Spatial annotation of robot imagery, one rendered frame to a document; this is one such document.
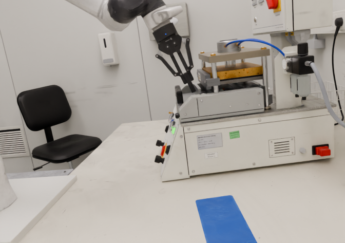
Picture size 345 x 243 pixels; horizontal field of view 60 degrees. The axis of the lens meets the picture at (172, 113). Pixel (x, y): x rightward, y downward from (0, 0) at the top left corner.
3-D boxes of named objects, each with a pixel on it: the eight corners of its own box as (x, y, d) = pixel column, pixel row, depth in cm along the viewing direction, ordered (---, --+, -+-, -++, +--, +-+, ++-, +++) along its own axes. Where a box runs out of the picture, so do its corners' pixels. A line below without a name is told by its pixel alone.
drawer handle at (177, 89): (180, 95, 111) (179, 84, 110) (183, 103, 96) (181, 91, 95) (175, 96, 111) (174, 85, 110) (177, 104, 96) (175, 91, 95)
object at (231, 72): (247, 72, 112) (246, 47, 110) (267, 79, 91) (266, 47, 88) (202, 78, 112) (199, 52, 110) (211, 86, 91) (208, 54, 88)
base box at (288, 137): (289, 130, 125) (287, 89, 121) (341, 165, 88) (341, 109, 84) (161, 146, 125) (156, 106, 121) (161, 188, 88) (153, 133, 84)
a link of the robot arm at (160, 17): (143, 19, 101) (150, 34, 103) (140, 15, 89) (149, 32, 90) (176, 1, 100) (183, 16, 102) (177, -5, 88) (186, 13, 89)
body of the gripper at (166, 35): (173, 21, 101) (185, 47, 103) (151, 33, 102) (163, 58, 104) (173, 19, 94) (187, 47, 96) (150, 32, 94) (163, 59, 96)
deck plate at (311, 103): (288, 89, 121) (288, 87, 121) (336, 106, 87) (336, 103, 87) (175, 103, 121) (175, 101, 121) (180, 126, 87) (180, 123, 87)
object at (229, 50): (263, 69, 115) (261, 35, 112) (298, 78, 85) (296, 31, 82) (200, 77, 115) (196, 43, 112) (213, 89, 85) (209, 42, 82)
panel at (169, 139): (161, 147, 123) (175, 104, 119) (161, 179, 94) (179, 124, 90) (157, 145, 123) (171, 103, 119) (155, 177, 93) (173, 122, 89)
